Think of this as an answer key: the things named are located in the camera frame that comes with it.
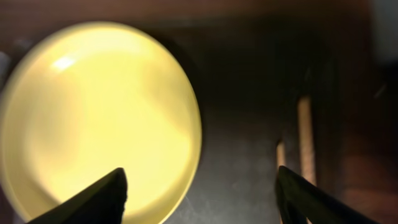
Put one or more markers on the yellow plate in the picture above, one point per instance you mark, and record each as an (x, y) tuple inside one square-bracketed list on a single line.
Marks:
[(91, 98)]

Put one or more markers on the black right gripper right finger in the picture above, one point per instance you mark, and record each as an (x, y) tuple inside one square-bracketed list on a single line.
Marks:
[(299, 201)]

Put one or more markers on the dark brown serving tray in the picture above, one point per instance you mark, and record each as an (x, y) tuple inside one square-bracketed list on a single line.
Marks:
[(247, 79)]

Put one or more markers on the wooden chopstick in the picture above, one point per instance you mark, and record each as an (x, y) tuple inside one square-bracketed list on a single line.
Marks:
[(280, 153), (305, 133)]

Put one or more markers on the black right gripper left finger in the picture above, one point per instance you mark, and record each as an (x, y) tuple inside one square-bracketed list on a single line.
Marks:
[(102, 202)]

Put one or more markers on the left wooden chopstick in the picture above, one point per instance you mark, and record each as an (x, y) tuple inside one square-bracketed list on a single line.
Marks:
[(280, 153)]

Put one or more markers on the right wooden chopstick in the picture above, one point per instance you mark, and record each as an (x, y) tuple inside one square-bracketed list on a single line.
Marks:
[(305, 133)]

